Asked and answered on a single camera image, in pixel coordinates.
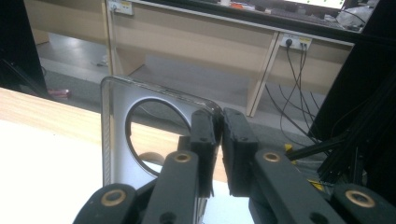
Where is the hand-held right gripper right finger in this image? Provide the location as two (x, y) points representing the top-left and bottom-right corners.
(221, 106), (260, 198)

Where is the wooden cabinet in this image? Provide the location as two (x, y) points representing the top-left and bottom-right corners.
(22, 0), (357, 119)

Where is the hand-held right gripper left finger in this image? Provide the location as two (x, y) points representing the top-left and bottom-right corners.
(190, 108), (219, 199)

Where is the black curtain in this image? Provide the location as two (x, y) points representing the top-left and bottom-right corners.
(0, 0), (50, 99)
(307, 0), (396, 204)

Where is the black metal stand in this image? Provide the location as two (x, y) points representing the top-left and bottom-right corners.
(285, 71), (396, 189)

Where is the pink object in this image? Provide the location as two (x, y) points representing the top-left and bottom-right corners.
(47, 89), (71, 98)

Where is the computer monitor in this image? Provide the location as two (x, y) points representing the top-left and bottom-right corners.
(282, 0), (347, 10)

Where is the white wall power socket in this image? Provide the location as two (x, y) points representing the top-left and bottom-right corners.
(278, 33), (313, 51)
(106, 0), (134, 16)

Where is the grey phone case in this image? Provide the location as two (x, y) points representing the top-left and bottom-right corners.
(100, 75), (224, 189)

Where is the black power cable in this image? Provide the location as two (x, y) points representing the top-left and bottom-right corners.
(264, 83), (312, 141)
(278, 43), (325, 148)

